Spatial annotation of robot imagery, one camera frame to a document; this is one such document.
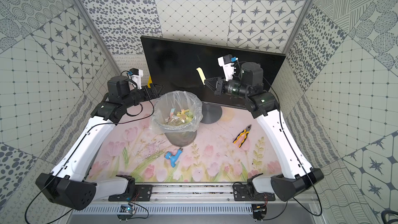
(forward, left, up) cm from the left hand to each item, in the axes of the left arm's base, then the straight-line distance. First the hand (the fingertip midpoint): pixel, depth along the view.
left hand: (155, 83), depth 72 cm
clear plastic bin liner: (0, -2, -13) cm, 14 cm away
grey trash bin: (-16, -11, -24) cm, 31 cm away
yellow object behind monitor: (+7, +6, -5) cm, 11 cm away
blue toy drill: (-22, -6, -35) cm, 42 cm away
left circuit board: (-46, +12, -37) cm, 61 cm away
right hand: (-7, -24, +6) cm, 25 cm away
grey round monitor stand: (+9, -28, -36) cm, 46 cm away
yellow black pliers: (-5, -49, -36) cm, 61 cm away
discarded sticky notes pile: (-7, -10, -19) cm, 23 cm away
